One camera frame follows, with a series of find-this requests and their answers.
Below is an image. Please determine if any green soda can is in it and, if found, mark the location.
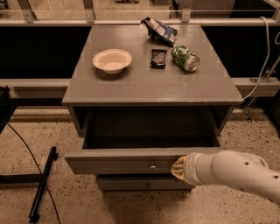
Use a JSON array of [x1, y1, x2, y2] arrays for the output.
[[171, 45, 200, 72]]

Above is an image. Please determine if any grey wooden drawer cabinet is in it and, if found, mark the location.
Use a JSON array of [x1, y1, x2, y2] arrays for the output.
[[61, 24, 244, 192]]

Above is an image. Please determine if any grey top drawer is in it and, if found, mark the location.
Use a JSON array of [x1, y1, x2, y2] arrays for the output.
[[65, 115, 224, 175]]

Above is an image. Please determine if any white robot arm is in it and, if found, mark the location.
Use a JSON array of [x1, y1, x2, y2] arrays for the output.
[[171, 150, 280, 205]]

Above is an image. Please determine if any black cable on floor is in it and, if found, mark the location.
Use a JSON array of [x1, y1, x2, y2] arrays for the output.
[[3, 121, 61, 224]]

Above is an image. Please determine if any dark snack bar wrapper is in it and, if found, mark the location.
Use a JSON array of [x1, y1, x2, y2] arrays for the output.
[[150, 49, 167, 69]]

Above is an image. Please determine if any white cable at right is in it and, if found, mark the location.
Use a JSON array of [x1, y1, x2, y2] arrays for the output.
[[241, 16, 280, 101]]

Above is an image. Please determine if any blue white chip bag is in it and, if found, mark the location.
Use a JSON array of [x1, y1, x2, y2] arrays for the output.
[[141, 17, 178, 46]]

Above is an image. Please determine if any black metal floor stand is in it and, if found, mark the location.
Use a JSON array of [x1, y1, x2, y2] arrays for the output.
[[0, 147, 58, 223]]

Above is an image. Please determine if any white paper bowl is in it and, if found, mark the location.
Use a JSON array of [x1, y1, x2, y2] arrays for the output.
[[93, 49, 132, 74]]

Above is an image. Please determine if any metal railing frame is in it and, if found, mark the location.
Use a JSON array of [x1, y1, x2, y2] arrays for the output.
[[0, 0, 280, 25]]

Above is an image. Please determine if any black equipment at left edge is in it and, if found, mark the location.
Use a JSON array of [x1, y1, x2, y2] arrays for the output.
[[0, 87, 18, 134]]

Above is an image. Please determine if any grey drawer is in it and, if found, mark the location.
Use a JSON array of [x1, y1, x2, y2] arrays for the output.
[[96, 173, 194, 191], [65, 115, 224, 175]]

